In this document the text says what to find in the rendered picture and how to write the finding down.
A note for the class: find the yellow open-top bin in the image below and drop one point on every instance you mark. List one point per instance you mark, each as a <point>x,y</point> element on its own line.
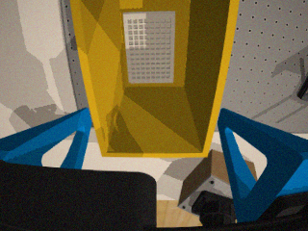
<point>155,120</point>

